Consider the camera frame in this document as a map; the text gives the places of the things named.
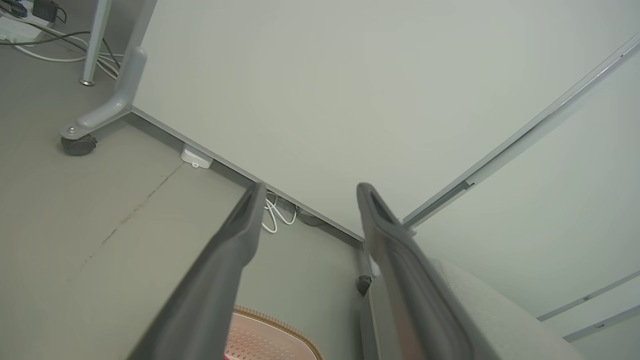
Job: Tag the white power strip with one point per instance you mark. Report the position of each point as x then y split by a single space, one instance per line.
20 29

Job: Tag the grey metal table leg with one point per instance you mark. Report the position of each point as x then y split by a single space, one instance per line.
95 40

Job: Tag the white partition panel grey rail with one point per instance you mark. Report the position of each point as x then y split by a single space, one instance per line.
550 200

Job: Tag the black power adapter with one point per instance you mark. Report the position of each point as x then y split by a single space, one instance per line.
45 10

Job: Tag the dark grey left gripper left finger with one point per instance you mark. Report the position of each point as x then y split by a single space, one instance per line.
210 280

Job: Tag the black caster wheel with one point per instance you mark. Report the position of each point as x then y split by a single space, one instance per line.
79 145

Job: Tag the small black partition caster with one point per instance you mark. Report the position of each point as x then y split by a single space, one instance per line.
363 284

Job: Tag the small white plastic box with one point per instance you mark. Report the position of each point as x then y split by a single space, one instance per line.
196 156

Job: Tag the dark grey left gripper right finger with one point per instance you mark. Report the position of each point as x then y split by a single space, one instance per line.
415 300

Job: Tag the large white partition panel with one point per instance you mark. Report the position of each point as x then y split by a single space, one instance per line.
325 90

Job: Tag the cream plastic laundry basket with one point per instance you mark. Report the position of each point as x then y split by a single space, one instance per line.
270 341

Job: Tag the grey partition foot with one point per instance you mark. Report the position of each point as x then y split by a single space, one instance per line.
117 100

